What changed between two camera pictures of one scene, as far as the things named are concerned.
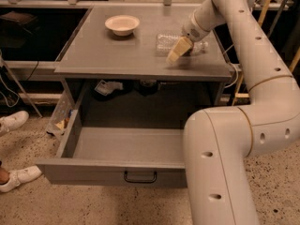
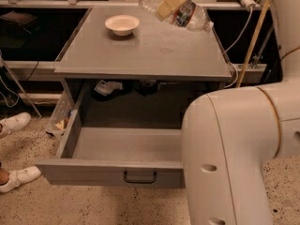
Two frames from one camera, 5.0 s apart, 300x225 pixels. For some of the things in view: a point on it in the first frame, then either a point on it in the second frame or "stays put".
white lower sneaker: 19,176 stays put
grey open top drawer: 117,157 stays put
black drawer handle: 139,180 stays put
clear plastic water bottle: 165,42 → 191,15
